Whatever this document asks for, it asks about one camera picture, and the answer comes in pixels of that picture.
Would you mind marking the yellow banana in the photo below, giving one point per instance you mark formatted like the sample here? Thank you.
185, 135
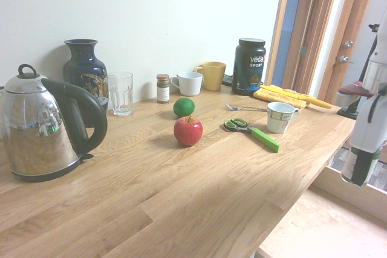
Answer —
317, 101

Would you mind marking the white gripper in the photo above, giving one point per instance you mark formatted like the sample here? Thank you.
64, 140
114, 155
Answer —
370, 132

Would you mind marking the wooden door frame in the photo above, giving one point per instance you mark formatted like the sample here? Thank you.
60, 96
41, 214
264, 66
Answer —
282, 13

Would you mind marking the black protein powder tub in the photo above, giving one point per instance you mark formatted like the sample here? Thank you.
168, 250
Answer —
249, 67

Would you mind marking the red padded object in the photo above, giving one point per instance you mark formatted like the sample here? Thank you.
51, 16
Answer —
355, 88

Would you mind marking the wooden door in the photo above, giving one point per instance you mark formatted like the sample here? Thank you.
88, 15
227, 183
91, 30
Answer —
350, 13

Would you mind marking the clear drinking glass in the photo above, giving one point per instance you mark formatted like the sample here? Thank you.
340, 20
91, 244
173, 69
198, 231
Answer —
120, 95

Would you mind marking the light wooden drawer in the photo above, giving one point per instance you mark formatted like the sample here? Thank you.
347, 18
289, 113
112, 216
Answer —
320, 227

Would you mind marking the yellow woven cloth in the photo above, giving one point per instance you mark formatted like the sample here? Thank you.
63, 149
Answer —
278, 95

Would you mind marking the white patterned cup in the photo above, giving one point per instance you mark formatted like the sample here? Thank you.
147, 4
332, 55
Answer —
278, 120

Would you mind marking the dark blue painted vase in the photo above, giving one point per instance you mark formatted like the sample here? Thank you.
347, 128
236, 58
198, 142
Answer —
84, 70

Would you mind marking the metal spoon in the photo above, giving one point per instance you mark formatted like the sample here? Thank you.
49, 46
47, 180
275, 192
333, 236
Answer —
245, 108

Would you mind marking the metal door hinge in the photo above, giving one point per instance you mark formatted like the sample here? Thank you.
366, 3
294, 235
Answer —
303, 51

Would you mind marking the stainless steel electric kettle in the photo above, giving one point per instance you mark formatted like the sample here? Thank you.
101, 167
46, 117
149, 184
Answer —
36, 131

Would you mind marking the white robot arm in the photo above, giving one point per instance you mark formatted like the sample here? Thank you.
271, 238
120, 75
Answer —
379, 52

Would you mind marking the brown lid spice jar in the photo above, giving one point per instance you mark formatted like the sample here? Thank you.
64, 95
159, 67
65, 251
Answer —
163, 90

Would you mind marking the red apple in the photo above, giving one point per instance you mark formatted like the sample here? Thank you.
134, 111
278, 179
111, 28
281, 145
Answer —
188, 131

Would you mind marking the silver door lock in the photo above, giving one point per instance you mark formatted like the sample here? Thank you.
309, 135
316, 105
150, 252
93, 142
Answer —
349, 43

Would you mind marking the white ceramic mug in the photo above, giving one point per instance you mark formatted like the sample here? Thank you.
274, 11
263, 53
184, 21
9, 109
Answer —
190, 84

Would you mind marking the yellow ceramic mug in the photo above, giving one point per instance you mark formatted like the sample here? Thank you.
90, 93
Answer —
214, 76

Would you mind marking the green lime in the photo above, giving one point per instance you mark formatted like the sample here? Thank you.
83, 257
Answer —
184, 107

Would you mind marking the small black flat object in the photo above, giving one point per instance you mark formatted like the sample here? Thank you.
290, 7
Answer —
227, 81

